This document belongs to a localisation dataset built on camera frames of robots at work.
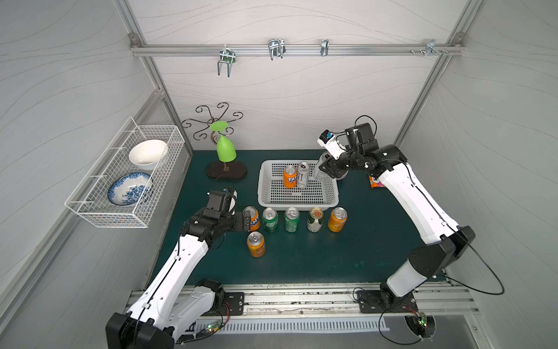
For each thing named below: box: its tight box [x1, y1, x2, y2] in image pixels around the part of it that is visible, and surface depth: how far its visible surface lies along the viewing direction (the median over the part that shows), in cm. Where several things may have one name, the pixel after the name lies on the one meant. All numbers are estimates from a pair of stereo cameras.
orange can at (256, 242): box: [247, 231, 266, 259], surface depth 80 cm
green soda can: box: [262, 206, 279, 234], surface depth 86 cm
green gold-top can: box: [306, 206, 325, 233], surface depth 86 cm
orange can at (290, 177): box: [283, 165, 298, 189], surface depth 100 cm
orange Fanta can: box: [242, 205, 261, 232], surface depth 87 cm
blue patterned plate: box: [107, 171, 151, 206], surface depth 65 cm
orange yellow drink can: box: [327, 206, 349, 233], surface depth 87 cm
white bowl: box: [128, 138, 168, 171], surface depth 73 cm
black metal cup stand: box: [181, 101, 248, 180], surface depth 92 cm
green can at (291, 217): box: [284, 206, 301, 233], surface depth 87 cm
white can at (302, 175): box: [297, 162, 310, 189], surface depth 98 cm
